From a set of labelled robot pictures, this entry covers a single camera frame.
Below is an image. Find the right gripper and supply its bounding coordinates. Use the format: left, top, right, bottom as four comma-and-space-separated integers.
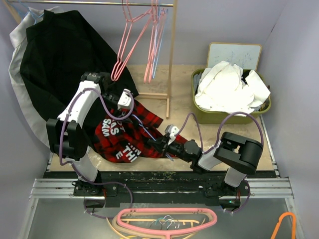
148, 133, 191, 163

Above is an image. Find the blue wire hanger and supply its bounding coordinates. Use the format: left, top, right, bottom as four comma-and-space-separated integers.
131, 114, 174, 162

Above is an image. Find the red black plaid shirt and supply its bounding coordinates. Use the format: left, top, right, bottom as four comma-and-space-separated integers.
93, 99, 187, 163

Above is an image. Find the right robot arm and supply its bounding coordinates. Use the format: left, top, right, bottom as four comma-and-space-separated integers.
148, 132, 264, 195

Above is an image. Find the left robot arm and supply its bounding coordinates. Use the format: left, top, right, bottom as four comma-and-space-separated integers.
46, 72, 134, 195

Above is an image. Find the pink hanger left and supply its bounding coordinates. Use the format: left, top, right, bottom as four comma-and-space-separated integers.
111, 0, 153, 81

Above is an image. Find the pink hanger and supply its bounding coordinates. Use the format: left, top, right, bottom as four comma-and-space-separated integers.
144, 0, 167, 83
111, 0, 153, 81

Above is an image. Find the pink hanger foreground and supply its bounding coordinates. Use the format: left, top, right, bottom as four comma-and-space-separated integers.
113, 208, 217, 239

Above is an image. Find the pink hanger right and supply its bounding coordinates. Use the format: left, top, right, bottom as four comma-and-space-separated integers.
144, 0, 167, 83

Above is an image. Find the white shirt on rack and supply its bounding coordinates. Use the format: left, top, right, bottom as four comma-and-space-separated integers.
8, 8, 49, 146

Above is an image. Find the blue hanger under shirts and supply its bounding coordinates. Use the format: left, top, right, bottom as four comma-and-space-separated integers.
15, 0, 44, 25

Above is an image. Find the orange hanger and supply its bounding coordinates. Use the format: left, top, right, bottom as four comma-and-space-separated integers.
270, 211, 297, 239

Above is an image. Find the green laundry basket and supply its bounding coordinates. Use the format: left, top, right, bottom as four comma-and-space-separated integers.
190, 69, 272, 124

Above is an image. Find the white clothes pile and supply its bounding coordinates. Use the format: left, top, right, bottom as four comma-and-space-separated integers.
193, 61, 271, 114

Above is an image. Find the small whiteboard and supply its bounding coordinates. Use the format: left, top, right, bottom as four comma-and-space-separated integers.
206, 42, 262, 70

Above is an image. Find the wooden clothes rack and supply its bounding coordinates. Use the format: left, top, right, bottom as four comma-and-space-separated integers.
2, 0, 178, 119

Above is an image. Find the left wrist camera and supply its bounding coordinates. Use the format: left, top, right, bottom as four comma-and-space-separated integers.
117, 89, 134, 110

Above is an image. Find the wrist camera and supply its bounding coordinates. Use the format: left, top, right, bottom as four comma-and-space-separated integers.
117, 89, 134, 110
165, 124, 179, 145

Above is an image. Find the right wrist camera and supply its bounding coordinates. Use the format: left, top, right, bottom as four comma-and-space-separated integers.
165, 124, 179, 145

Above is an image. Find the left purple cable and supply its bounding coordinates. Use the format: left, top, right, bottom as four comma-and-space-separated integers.
58, 87, 135, 220

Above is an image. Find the purple cable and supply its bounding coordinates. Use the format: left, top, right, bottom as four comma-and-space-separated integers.
174, 112, 264, 155
58, 87, 135, 220

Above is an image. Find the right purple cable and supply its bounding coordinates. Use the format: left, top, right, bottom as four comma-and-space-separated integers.
174, 112, 264, 155

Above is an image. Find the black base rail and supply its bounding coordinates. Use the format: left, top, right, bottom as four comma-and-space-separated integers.
43, 171, 250, 207

